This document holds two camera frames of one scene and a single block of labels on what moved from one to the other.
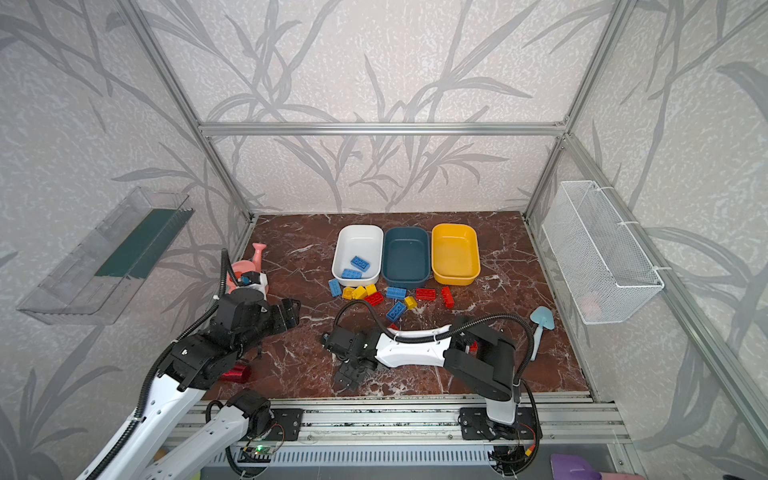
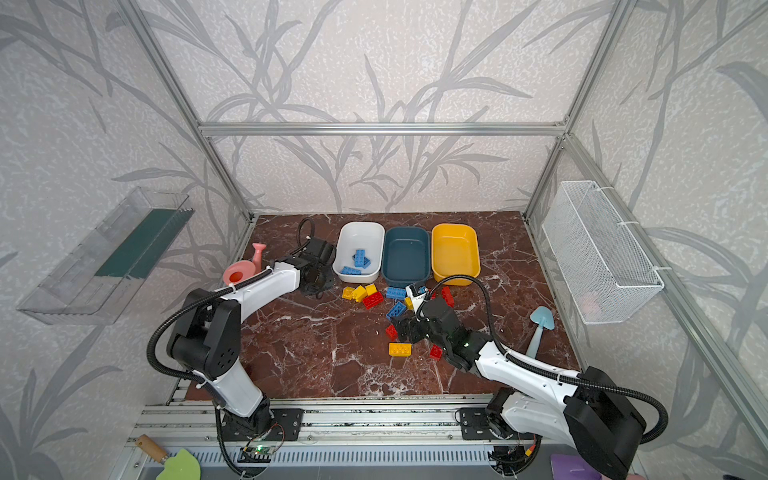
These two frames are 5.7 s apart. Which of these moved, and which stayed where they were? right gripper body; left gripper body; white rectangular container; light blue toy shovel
Moved: left gripper body; right gripper body
Stayed: light blue toy shovel; white rectangular container
